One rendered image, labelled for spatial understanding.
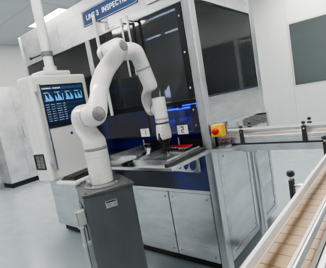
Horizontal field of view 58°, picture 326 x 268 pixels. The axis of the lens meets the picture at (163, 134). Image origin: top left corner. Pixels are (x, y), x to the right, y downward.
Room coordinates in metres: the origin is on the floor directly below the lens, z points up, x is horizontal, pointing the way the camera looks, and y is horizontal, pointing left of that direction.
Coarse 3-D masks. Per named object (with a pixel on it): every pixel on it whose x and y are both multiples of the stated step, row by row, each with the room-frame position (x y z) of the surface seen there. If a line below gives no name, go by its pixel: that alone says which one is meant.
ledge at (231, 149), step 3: (228, 147) 1.76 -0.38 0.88; (231, 147) 1.75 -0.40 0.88; (234, 147) 1.74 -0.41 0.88; (237, 147) 1.77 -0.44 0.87; (213, 150) 1.78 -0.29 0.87; (216, 150) 1.77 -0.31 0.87; (219, 150) 1.76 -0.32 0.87; (222, 150) 1.74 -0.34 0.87; (225, 150) 1.73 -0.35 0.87; (228, 150) 1.72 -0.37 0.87; (231, 150) 1.71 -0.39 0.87
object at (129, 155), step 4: (132, 148) 2.19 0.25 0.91; (136, 148) 2.22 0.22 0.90; (140, 148) 2.25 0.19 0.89; (152, 148) 2.21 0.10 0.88; (156, 148) 2.01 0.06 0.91; (160, 148) 2.04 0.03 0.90; (120, 152) 2.09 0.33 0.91; (124, 152) 2.12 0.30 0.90; (128, 152) 2.15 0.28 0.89; (132, 152) 2.18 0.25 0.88; (136, 152) 2.16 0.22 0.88; (140, 152) 2.13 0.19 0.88; (144, 152) 1.92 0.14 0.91; (112, 156) 2.00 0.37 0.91; (116, 156) 1.97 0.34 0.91; (120, 156) 1.95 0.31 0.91; (124, 156) 1.92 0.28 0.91; (128, 156) 1.90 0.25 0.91; (132, 156) 1.87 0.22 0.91; (136, 156) 1.85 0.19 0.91; (112, 160) 2.01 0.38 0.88; (116, 160) 1.98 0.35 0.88; (120, 160) 1.95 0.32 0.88; (124, 160) 1.93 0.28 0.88; (128, 160) 1.90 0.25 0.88
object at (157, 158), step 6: (162, 150) 1.93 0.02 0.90; (192, 150) 1.74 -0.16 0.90; (144, 156) 1.79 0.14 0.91; (150, 156) 1.83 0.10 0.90; (156, 156) 1.86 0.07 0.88; (162, 156) 1.83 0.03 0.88; (168, 156) 1.80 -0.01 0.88; (174, 156) 1.60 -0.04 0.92; (180, 156) 1.64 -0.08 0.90; (138, 162) 1.68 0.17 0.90; (144, 162) 1.65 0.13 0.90; (150, 162) 1.62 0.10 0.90; (156, 162) 1.59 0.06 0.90; (162, 162) 1.56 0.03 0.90
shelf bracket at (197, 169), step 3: (198, 159) 1.86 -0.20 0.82; (198, 162) 1.86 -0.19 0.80; (189, 165) 1.78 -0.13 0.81; (198, 165) 1.86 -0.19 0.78; (183, 168) 1.73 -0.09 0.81; (189, 168) 1.78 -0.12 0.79; (195, 168) 1.83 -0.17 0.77; (198, 168) 1.86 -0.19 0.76; (180, 171) 1.71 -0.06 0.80; (183, 171) 1.73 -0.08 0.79; (186, 171) 1.75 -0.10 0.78; (189, 171) 1.78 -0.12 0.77; (192, 171) 1.80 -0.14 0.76; (195, 171) 1.83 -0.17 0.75; (198, 171) 1.85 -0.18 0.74
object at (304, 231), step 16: (288, 176) 0.74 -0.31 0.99; (320, 176) 0.86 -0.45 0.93; (304, 192) 0.69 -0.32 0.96; (320, 192) 0.74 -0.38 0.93; (288, 208) 0.59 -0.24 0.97; (304, 208) 0.66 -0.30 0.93; (320, 208) 0.56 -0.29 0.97; (272, 224) 0.54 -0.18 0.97; (288, 224) 0.60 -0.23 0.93; (304, 224) 0.59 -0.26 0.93; (320, 224) 0.53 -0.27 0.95; (272, 240) 0.51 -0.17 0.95; (288, 240) 0.54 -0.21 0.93; (304, 240) 0.46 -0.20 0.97; (320, 240) 0.52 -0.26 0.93; (256, 256) 0.45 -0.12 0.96; (272, 256) 0.49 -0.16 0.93; (288, 256) 0.49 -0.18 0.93; (304, 256) 0.44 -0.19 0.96; (320, 256) 0.47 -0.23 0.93
